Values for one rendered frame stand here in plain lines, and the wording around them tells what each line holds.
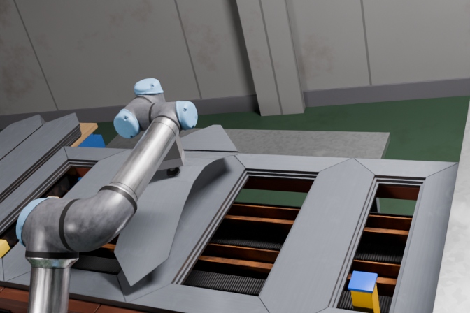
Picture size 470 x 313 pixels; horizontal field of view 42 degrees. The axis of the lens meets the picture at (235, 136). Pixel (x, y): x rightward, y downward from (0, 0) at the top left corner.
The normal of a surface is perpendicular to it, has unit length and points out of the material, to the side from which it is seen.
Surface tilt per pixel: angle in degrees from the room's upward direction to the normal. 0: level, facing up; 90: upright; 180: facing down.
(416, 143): 0
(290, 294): 0
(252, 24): 90
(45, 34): 90
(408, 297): 0
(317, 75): 90
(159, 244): 29
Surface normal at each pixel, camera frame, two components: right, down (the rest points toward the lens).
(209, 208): -0.21, -0.85
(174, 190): -0.30, -0.66
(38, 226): -0.44, -0.15
